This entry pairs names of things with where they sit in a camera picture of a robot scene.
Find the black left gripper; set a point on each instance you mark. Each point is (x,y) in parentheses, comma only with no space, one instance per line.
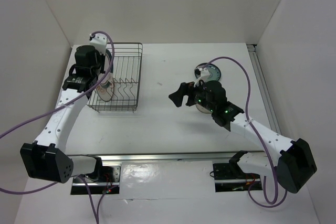
(102,58)

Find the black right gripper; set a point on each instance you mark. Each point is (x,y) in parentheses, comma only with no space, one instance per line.
(177,97)

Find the clear round plate stand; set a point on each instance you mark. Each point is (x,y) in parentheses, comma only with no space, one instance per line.
(203,109)

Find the white plate green red rings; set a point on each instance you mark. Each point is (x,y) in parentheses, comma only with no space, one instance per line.
(109,82)

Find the white plate orange sunburst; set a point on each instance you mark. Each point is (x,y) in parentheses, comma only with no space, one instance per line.
(103,93)

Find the small blue patterned plate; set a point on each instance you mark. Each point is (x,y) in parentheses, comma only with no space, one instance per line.
(214,72)

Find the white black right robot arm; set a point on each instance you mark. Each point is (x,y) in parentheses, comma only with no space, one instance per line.
(290,162)

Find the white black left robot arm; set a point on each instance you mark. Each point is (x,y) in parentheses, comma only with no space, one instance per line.
(45,157)

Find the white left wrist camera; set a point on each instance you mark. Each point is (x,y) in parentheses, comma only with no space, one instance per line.
(99,42)

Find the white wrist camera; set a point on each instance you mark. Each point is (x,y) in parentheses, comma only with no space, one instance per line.
(203,75)
(99,42)

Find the grey wire dish rack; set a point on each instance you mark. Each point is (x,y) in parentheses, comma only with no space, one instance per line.
(123,80)

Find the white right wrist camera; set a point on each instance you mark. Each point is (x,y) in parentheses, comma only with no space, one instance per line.
(203,75)

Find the aluminium front rail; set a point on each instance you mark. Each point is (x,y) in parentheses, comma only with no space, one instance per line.
(167,156)

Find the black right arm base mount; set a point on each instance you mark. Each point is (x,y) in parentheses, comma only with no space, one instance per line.
(229,179)

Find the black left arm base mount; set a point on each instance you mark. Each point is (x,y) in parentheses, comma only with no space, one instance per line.
(107,183)

